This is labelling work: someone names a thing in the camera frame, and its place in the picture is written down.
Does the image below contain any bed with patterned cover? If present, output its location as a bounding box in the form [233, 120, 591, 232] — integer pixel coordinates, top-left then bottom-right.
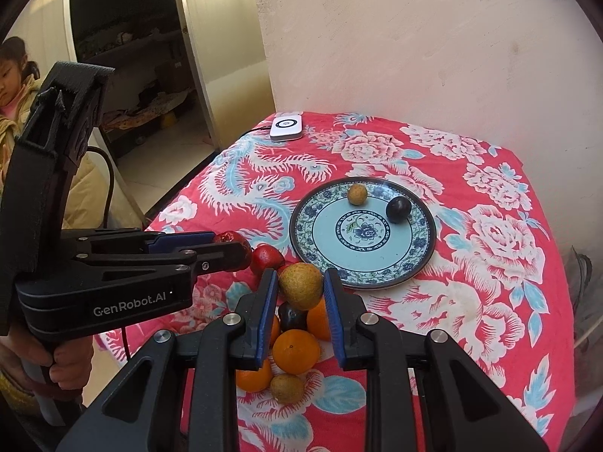
[101, 87, 199, 161]

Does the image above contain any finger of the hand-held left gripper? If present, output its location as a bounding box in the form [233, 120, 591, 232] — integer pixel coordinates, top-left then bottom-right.
[61, 228, 216, 257]
[70, 240, 254, 289]

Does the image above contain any blue patterned ceramic plate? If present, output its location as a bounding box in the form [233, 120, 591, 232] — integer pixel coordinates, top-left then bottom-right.
[289, 177, 435, 291]

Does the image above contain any wrinkled red fruit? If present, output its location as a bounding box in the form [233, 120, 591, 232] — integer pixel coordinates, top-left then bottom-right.
[214, 230, 254, 271]

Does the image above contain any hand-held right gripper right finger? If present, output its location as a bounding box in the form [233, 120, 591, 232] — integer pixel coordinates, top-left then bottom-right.
[323, 267, 549, 452]

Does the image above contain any person's left hand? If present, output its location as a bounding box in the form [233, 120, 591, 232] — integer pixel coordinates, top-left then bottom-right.
[48, 336, 94, 404]

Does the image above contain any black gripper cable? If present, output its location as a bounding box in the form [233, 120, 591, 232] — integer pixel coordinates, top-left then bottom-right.
[85, 146, 133, 365]

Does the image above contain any white square electronic device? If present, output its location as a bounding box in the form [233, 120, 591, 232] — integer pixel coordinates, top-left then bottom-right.
[269, 116, 305, 142]

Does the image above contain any red floral tablecloth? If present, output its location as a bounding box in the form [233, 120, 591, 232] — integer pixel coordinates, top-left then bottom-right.
[96, 110, 578, 452]

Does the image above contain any large brown longan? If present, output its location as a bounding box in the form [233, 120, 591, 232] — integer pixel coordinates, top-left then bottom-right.
[278, 264, 324, 312]

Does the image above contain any smooth red fruit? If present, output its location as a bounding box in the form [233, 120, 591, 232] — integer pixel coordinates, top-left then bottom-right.
[249, 244, 286, 278]

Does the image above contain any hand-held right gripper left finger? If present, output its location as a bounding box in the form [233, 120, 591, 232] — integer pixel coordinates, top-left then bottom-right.
[55, 267, 281, 452]

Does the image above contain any dark purple passion fruit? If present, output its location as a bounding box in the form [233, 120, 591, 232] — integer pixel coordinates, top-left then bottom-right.
[277, 302, 309, 333]
[386, 196, 412, 223]

